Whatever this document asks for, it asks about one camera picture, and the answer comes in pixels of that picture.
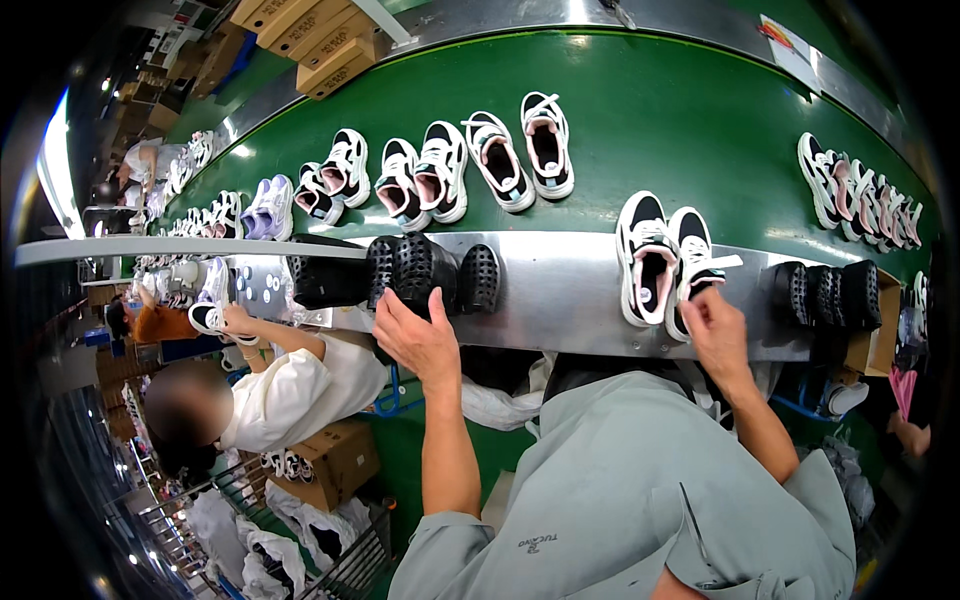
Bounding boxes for metal conveyor ledge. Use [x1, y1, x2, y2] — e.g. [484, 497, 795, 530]
[225, 230, 849, 363]

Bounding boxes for purple sneaker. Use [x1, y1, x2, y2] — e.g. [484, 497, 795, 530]
[240, 178, 271, 241]
[262, 174, 295, 242]

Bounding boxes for grey button panel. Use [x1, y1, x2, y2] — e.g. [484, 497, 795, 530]
[227, 257, 292, 322]

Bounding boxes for row of distant sneakers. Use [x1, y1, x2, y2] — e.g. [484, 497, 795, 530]
[129, 130, 244, 243]

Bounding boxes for brown cardboard carton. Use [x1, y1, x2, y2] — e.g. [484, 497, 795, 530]
[261, 419, 382, 514]

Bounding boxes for stack of cardboard shoe boxes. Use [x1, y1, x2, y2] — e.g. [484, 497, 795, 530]
[228, 0, 393, 101]

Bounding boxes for row of white pink sneakers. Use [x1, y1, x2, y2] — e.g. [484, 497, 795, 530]
[796, 132, 924, 253]

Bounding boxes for wire mesh cart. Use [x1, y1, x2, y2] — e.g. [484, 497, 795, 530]
[135, 457, 396, 600]

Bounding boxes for white paper sheet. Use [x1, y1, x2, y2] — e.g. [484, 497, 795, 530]
[756, 12, 824, 93]

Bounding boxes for person's left hand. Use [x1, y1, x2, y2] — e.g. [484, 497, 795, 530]
[372, 287, 463, 393]

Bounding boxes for white black pink sneaker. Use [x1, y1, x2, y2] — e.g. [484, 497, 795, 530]
[373, 138, 433, 233]
[318, 128, 372, 210]
[520, 91, 576, 201]
[460, 111, 537, 214]
[615, 190, 681, 329]
[293, 162, 347, 227]
[414, 120, 469, 225]
[666, 206, 745, 343]

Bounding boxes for person's right hand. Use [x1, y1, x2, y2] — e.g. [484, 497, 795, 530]
[678, 287, 754, 399]

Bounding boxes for clear plastic bags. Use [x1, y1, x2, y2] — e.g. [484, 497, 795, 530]
[796, 433, 878, 531]

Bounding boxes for heap of white plastic bags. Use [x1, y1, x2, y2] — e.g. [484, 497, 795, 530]
[186, 480, 374, 600]

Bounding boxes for open cardboard box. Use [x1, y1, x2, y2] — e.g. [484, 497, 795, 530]
[843, 269, 902, 378]

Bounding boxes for blue metal frame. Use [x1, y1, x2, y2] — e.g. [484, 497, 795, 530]
[358, 363, 426, 420]

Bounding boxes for green conveyor belt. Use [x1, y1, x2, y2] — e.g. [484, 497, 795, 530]
[131, 28, 940, 303]

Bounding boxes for white plastic bag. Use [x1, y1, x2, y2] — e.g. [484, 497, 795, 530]
[459, 351, 558, 433]

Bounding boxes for person's body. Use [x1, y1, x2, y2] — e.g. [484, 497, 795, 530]
[387, 370, 858, 600]

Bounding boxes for grey overhead bar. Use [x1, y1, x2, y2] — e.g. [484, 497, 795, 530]
[15, 236, 370, 269]

